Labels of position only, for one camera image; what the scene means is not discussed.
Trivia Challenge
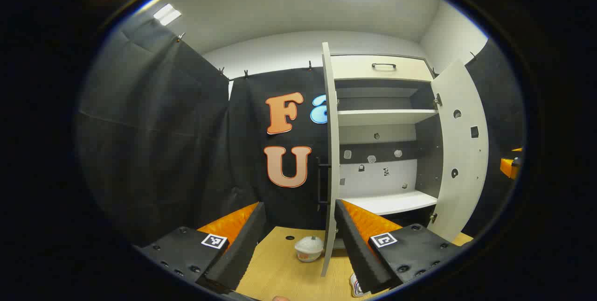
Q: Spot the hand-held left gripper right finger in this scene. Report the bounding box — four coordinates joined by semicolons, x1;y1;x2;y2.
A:
334;199;462;294

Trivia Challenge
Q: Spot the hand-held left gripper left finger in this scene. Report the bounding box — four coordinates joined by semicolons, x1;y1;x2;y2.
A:
133;202;267;294

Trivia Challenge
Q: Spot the white shoe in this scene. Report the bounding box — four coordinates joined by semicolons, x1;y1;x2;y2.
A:
350;273;370;297

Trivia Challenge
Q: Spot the white shoe cabinet door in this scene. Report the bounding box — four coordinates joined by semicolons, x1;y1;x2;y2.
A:
427;60;489;243
321;42;341;277

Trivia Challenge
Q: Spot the white shoe cabinet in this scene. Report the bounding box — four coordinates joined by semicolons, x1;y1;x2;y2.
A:
326;54;443;251

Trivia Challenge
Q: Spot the white cabinet drawer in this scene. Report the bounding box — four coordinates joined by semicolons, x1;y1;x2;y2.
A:
331;55;434;82

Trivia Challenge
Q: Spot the white lidded food cup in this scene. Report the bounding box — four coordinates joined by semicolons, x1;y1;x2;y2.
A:
295;236;324;263

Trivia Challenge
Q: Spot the black backdrop cloth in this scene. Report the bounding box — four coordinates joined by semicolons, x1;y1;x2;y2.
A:
77;12;525;245

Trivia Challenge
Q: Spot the small ceiling light panel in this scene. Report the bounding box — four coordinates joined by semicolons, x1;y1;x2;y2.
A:
153;4;182;26

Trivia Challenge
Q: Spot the black door handle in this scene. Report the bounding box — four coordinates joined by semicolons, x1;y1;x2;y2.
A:
317;157;332;206

